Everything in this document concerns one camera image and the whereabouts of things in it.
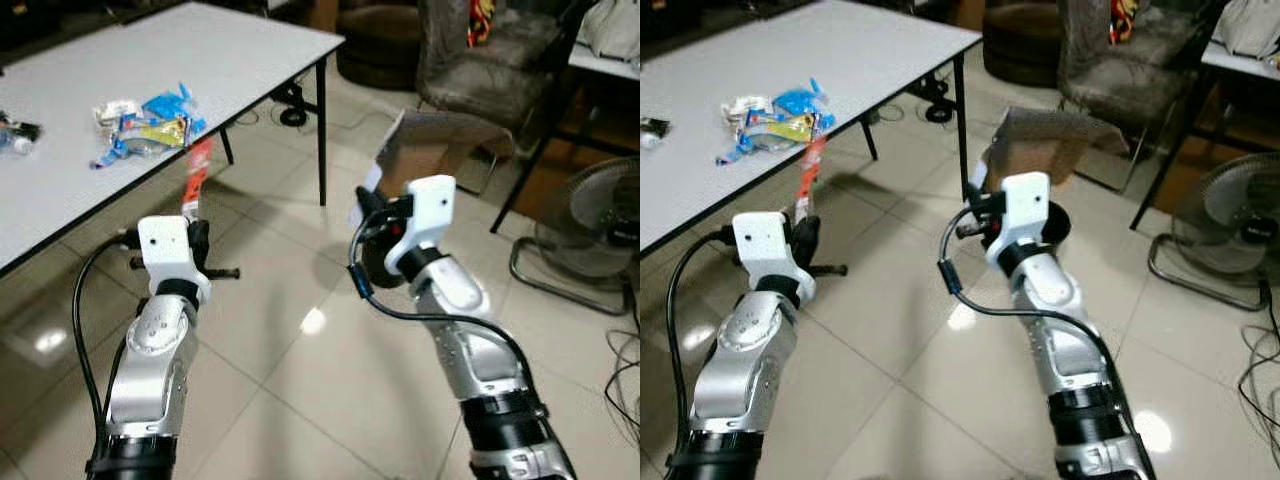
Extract red packet with white label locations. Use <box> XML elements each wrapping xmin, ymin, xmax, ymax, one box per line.
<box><xmin>797</xmin><ymin>134</ymin><xmax>830</xmax><ymax>224</ymax></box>
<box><xmin>183</xmin><ymin>137</ymin><xmax>215</xmax><ymax>220</ymax></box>

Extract brown cardboard box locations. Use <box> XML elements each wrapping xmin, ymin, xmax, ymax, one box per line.
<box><xmin>979</xmin><ymin>104</ymin><xmax>1132</xmax><ymax>192</ymax></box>
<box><xmin>374</xmin><ymin>109</ymin><xmax>517</xmax><ymax>202</ymax></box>

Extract black round floor object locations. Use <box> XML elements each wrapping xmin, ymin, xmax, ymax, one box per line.
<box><xmin>270</xmin><ymin>85</ymin><xmax>312</xmax><ymax>128</ymax></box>
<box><xmin>922</xmin><ymin>75</ymin><xmax>958</xmax><ymax>125</ymax></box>

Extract blue snack wrapper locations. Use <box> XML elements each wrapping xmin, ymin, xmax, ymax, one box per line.
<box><xmin>143</xmin><ymin>83</ymin><xmax>208</xmax><ymax>141</ymax></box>
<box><xmin>774</xmin><ymin>78</ymin><xmax>837</xmax><ymax>137</ymax></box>

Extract brown round ottoman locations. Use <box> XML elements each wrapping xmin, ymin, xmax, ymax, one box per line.
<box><xmin>335</xmin><ymin>0</ymin><xmax>427</xmax><ymax>92</ymax></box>
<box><xmin>982</xmin><ymin>0</ymin><xmax>1064</xmax><ymax>97</ymax></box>

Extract grey brown chair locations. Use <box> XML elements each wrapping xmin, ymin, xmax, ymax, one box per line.
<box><xmin>1055</xmin><ymin>0</ymin><xmax>1227</xmax><ymax>233</ymax></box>
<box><xmin>413</xmin><ymin>0</ymin><xmax>602</xmax><ymax>237</ymax></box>

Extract white table with black legs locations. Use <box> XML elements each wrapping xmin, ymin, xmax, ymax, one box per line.
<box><xmin>0</xmin><ymin>0</ymin><xmax>347</xmax><ymax>279</ymax></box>
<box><xmin>640</xmin><ymin>0</ymin><xmax>984</xmax><ymax>253</ymax></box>

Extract black floor fan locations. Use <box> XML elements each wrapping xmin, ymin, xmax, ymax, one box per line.
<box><xmin>1147</xmin><ymin>151</ymin><xmax>1280</xmax><ymax>314</ymax></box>
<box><xmin>509</xmin><ymin>154</ymin><xmax>641</xmax><ymax>317</ymax></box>

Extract red yellow snack bag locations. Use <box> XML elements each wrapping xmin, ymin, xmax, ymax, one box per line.
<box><xmin>1108</xmin><ymin>0</ymin><xmax>1140</xmax><ymax>47</ymax></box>
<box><xmin>466</xmin><ymin>0</ymin><xmax>497</xmax><ymax>49</ymax></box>

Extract dark low furniture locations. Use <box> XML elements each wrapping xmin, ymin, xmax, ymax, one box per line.
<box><xmin>640</xmin><ymin>0</ymin><xmax>803</xmax><ymax>21</ymax></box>
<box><xmin>0</xmin><ymin>0</ymin><xmax>188</xmax><ymax>31</ymax></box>

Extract white side table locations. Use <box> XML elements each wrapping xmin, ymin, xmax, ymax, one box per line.
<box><xmin>567</xmin><ymin>44</ymin><xmax>641</xmax><ymax>161</ymax></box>
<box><xmin>1198</xmin><ymin>40</ymin><xmax>1280</xmax><ymax>161</ymax></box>

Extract white plastic bag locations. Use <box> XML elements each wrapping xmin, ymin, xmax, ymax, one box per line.
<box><xmin>579</xmin><ymin>0</ymin><xmax>641</xmax><ymax>62</ymax></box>
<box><xmin>1214</xmin><ymin>0</ymin><xmax>1280</xmax><ymax>60</ymax></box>

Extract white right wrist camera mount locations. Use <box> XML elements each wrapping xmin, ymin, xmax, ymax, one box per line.
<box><xmin>984</xmin><ymin>171</ymin><xmax>1054</xmax><ymax>267</ymax></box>
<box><xmin>384</xmin><ymin>174</ymin><xmax>459</xmax><ymax>282</ymax></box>

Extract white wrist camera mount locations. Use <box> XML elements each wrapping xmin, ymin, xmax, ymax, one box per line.
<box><xmin>384</xmin><ymin>174</ymin><xmax>459</xmax><ymax>282</ymax></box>
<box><xmin>984</xmin><ymin>171</ymin><xmax>1054</xmax><ymax>267</ymax></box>
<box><xmin>731</xmin><ymin>211</ymin><xmax>807</xmax><ymax>301</ymax></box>
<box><xmin>137</xmin><ymin>214</ymin><xmax>213</xmax><ymax>304</ymax></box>

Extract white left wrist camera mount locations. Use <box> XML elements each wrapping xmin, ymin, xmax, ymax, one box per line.
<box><xmin>137</xmin><ymin>214</ymin><xmax>213</xmax><ymax>304</ymax></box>
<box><xmin>731</xmin><ymin>211</ymin><xmax>807</xmax><ymax>301</ymax></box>

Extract black floor cables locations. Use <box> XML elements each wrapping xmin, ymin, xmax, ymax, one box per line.
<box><xmin>1235</xmin><ymin>293</ymin><xmax>1280</xmax><ymax>423</ymax></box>
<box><xmin>600</xmin><ymin>298</ymin><xmax>641</xmax><ymax>443</ymax></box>

